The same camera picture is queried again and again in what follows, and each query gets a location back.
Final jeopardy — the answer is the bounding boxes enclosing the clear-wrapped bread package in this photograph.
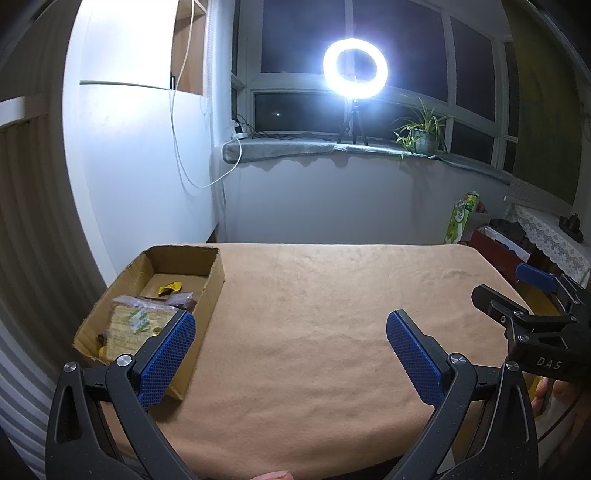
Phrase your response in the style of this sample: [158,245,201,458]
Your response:
[102,294,182,361]

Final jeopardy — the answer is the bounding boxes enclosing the green carton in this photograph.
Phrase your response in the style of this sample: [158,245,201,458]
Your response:
[443,192,479,246]

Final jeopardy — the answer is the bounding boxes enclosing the grey windowsill cloth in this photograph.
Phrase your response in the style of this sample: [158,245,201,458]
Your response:
[222,137,514,185]

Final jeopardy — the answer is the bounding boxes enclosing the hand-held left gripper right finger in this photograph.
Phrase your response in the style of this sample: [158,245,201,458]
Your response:
[386,309,539,480]

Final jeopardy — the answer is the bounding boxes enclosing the white window frame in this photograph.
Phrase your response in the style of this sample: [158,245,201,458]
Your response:
[231,0,520,174]

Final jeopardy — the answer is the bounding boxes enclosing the white ring light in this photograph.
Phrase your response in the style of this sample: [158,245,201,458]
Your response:
[321,37,389,100]

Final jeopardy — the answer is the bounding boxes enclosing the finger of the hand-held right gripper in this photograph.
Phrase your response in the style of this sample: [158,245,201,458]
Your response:
[471,284,574,327]
[514,262,591,315]

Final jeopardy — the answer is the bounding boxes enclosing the dark snack red twist ends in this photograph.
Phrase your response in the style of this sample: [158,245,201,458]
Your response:
[165,292,199,312]

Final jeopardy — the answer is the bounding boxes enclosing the dark figurine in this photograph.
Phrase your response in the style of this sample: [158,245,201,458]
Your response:
[558,213,583,241]

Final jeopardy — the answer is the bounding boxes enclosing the person's right hand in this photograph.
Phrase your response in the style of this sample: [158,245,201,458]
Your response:
[530,377,591,463]

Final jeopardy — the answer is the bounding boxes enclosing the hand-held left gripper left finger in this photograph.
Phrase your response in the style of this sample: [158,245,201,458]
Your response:
[45,309,198,480]

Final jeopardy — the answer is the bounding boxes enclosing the red storage box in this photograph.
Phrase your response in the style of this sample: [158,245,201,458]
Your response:
[466,225,533,280]

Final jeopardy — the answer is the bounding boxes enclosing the white cable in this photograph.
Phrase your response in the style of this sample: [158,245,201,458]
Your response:
[168,0,244,189]

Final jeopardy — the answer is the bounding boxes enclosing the potted spider plant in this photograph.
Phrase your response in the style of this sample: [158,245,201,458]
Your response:
[392,96,457,161]

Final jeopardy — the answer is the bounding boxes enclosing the grey ribbed panel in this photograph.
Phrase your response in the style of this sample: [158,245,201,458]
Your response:
[0,99,109,462]

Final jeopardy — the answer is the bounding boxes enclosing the brown cardboard box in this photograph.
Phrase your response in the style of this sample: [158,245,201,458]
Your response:
[72,244,226,401]

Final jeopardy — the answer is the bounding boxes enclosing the white cabinet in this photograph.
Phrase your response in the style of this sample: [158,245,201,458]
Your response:
[62,0,220,287]

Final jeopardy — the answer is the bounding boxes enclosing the white lace cloth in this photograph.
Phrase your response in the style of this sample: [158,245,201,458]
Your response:
[505,203,591,283]

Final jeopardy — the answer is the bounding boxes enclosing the black tripod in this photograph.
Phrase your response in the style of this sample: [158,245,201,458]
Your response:
[335,98,369,147]

